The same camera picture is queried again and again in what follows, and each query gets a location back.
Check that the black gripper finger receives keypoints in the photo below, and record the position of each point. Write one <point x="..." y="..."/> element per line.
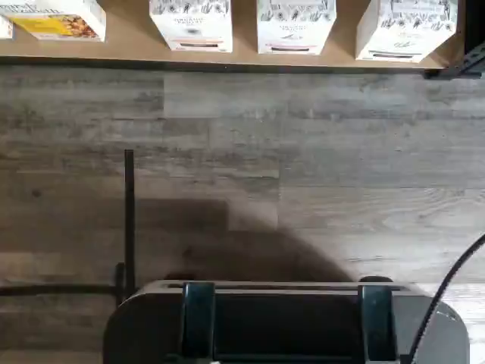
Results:
<point x="199" y="322"/>
<point x="379" y="322"/>

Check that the brown particleboard shelf board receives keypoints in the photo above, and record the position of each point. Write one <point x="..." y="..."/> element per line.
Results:
<point x="125" y="49"/>

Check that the white box green strip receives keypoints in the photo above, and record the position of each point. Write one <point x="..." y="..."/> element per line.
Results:
<point x="409" y="34"/>

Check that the white box orange strip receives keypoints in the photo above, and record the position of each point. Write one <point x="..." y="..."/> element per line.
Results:
<point x="189" y="26"/>

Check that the white box pink strip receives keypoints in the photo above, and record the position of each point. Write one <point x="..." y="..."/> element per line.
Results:
<point x="295" y="26"/>

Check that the white yellow purely elizabeth box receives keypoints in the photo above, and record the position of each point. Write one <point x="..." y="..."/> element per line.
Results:
<point x="57" y="22"/>

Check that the black metal floor stand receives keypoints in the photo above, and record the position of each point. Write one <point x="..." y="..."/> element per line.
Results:
<point x="129" y="208"/>

